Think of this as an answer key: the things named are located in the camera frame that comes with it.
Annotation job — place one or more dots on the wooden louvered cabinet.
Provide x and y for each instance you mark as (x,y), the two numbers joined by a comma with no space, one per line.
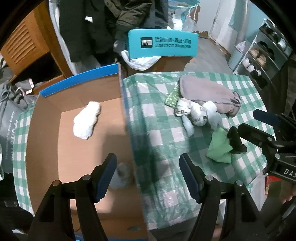
(33,50)

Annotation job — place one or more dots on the grey white sock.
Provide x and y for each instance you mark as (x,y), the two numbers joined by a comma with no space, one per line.
(122,177)

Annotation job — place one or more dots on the white patterned sock bundle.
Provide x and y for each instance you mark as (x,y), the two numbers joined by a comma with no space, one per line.
(193,114)

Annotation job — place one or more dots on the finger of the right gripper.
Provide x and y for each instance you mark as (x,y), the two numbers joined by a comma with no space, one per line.
(268,118)
(254,135)

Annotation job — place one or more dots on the light blue waste bin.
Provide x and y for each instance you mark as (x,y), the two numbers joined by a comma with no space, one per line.
(235,58)

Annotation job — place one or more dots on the grey printed tote bag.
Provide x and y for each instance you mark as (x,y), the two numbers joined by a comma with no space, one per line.
(14,101)

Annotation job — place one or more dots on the grey fleece pouch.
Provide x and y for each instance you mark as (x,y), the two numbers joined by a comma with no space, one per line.
(202,90)

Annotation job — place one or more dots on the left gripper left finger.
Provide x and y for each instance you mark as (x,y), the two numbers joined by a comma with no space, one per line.
(53,218)

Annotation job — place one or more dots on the black sock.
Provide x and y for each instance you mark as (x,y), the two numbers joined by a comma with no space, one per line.
(235,141)

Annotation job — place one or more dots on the dark hanging jacket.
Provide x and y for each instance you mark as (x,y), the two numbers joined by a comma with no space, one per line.
(90,28)

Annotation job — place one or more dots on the green sparkly knit cloth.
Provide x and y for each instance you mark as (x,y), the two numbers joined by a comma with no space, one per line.
(173,97)

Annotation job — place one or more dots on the right human hand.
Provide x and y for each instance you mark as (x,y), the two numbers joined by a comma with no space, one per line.
(287,191)

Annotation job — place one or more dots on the open cardboard shoe box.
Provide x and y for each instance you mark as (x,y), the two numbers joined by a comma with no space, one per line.
(53,152)

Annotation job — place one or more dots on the green checkered tablecloth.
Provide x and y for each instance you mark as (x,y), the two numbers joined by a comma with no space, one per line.
(157,139)

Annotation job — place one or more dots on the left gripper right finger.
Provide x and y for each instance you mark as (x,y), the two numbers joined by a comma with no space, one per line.
(242,220)

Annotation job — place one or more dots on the light green cloth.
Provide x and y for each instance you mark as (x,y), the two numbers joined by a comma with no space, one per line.
(220,149)

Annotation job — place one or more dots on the white fluffy sock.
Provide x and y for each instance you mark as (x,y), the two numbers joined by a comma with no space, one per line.
(84,122)

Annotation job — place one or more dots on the grey shoe rack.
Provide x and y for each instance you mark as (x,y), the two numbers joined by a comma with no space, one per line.
(265,56)

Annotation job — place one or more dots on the blue white plastic bag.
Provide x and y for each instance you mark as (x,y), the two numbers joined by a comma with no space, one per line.
(183,15)

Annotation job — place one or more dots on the teal printed shoe box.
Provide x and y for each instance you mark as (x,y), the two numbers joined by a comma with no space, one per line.
(161,42)

